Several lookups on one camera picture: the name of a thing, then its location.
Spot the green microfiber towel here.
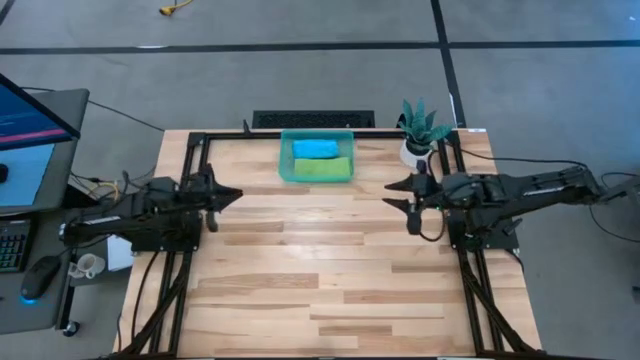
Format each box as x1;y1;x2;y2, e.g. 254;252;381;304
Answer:
293;156;352;179

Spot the computer monitor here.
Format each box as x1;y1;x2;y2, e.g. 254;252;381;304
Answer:
0;73;90;217

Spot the black aluminium table frame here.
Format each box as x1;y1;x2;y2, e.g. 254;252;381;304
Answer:
118;129;547;359

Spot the grey computer desk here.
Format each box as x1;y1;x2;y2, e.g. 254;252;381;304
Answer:
0;88;91;335

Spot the teal translucent plastic basket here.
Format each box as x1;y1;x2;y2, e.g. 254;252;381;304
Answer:
278;128;356;184

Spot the artificial plant in white pot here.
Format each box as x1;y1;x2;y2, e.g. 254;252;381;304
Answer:
397;97;455;170

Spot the black floor cable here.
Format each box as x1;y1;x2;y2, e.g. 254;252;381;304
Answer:
458;148;589;169

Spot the white box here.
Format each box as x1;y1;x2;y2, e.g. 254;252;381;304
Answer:
106;236;135;272

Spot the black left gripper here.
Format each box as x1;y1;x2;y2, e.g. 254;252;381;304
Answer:
182;163;245;233

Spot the yellow cable bundle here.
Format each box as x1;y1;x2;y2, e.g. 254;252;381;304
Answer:
87;180;122;204

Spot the blue microfiber towel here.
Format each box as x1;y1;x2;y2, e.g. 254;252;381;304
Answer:
292;139;341;160

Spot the yellow floor cable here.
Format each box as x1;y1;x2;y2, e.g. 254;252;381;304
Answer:
158;0;194;17

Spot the black computer mouse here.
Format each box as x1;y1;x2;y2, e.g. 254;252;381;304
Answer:
19;255;60;304

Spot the white mug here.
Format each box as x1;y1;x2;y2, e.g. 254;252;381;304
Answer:
68;252;107;280

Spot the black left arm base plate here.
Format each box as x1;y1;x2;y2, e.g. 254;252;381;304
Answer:
130;212;204;253

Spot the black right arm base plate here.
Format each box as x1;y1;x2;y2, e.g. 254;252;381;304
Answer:
446;209;520;251

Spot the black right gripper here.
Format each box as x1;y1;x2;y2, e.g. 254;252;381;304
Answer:
381;172;464;236

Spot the black backlit keyboard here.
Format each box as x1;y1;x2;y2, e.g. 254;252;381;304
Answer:
0;219;33;274

